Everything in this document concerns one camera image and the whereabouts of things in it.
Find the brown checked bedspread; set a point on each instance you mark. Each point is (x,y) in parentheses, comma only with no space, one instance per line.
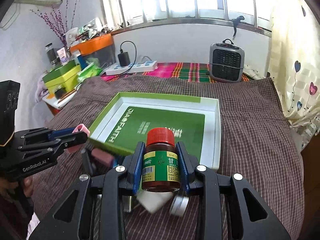
(256,142)

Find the white power adapter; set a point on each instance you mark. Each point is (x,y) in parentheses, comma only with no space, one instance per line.
(153,201)

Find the green booklet in tray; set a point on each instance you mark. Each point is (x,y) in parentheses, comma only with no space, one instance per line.
(153,126)

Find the orange topped fish tank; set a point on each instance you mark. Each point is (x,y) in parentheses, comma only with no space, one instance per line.
(99,50)

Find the dark maroon eraser block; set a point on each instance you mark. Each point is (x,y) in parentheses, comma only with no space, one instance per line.
(102,159)

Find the heart patterned curtain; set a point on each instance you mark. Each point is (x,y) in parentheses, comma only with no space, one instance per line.
(294,65)

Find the grey space heater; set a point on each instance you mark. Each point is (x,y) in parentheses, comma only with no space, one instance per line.
(226,62)

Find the white power strip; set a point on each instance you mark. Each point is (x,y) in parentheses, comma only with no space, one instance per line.
(117,69)

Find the pink stapler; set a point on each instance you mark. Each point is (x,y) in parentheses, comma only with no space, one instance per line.
(81,135)

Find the person's hand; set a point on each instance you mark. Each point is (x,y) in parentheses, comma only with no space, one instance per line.
(28,186)

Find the red-capped brown medicine bottle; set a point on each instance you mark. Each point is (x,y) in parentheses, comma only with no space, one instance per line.
(160,171)

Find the purple flower branches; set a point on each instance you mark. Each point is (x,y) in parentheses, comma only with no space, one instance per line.
(58,23)

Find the colourful plaid blanket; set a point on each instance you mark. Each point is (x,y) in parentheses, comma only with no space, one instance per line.
(191,72)

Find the black charger with cable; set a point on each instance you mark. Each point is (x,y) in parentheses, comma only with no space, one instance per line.
(123,56)

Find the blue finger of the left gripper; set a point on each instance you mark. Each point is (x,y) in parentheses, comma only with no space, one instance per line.
(54,134)

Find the green tissue pack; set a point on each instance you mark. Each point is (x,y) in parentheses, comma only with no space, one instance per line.
(91,70)

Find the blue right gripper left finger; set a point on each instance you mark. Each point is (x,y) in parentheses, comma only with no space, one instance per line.
(129,182)

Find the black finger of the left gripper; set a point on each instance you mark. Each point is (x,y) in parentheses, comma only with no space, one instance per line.
(66,141)

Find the dark glass jar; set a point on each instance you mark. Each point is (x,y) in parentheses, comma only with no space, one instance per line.
(51,54)

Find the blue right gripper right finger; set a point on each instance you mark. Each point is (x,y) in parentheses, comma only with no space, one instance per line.
(187,164)

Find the green yellow gift box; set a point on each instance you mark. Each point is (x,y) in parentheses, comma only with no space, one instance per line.
(64,76)

